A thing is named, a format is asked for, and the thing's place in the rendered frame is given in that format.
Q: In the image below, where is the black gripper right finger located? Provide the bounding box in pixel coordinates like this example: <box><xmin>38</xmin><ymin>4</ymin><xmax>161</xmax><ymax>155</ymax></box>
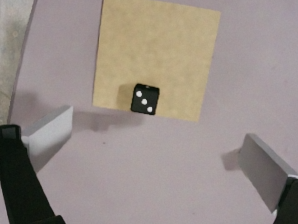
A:
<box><xmin>238</xmin><ymin>132</ymin><xmax>298</xmax><ymax>224</ymax></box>

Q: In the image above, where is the black die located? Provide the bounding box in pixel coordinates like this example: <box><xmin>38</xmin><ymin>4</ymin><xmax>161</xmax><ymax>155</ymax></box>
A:
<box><xmin>130</xmin><ymin>83</ymin><xmax>160</xmax><ymax>116</ymax></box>

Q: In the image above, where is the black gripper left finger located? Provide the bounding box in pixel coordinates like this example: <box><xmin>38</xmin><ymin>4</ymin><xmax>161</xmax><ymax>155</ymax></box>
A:
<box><xmin>0</xmin><ymin>105</ymin><xmax>73</xmax><ymax>224</ymax></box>

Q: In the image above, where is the tan flat mat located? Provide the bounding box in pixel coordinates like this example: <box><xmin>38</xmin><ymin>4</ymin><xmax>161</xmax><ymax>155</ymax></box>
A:
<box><xmin>93</xmin><ymin>0</ymin><xmax>221</xmax><ymax>122</ymax></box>

